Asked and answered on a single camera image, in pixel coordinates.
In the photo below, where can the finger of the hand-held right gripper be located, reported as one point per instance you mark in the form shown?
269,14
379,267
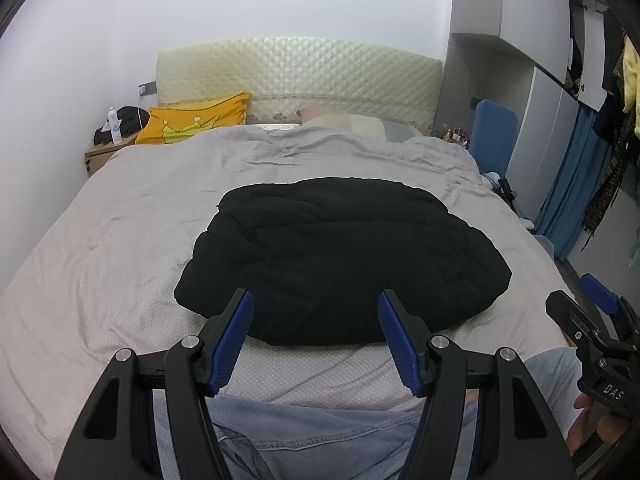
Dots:
600,291
570,315

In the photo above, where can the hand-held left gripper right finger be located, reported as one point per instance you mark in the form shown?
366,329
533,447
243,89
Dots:
400,345

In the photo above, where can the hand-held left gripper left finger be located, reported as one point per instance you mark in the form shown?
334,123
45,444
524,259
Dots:
232,345

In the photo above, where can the black puffer jacket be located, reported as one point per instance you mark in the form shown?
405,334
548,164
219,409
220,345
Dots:
340,250

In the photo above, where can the person's right hand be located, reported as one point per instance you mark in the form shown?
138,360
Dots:
587,427

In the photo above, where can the patterned hanging garment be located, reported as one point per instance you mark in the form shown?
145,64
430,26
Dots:
607,185

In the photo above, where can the blue curtain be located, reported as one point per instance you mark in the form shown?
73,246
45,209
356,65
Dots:
567,185

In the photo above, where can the person's blue jeans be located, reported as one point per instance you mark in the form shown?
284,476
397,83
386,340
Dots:
310,435

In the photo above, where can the black stand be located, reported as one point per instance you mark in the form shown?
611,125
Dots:
507,195

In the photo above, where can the black hanging garment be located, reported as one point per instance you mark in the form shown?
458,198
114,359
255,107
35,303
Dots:
610,105

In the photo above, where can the blue chair back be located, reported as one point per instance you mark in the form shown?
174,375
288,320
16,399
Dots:
492,135

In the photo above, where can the group of small bottles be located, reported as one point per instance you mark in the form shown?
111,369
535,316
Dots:
454,134

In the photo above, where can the yellow hanging garment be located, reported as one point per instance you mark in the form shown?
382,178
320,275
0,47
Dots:
632,75

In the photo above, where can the grey pillow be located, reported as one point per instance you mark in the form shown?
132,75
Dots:
365,126

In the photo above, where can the yellow printed pillow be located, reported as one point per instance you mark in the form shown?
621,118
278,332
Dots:
190,120

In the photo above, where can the brown cardboard nightstand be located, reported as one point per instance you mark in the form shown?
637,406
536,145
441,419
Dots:
100,157

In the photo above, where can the black bag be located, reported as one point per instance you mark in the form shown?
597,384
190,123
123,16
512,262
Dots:
131,122

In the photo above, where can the white bottle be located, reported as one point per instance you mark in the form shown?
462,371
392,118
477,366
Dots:
114,127

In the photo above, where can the cream quilted headboard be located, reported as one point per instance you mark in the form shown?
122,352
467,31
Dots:
310,70

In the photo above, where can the white wardrobe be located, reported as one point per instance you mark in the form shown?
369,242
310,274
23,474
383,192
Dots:
505,0

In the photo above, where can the dark wall outlet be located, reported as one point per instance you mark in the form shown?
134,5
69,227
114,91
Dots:
147,89

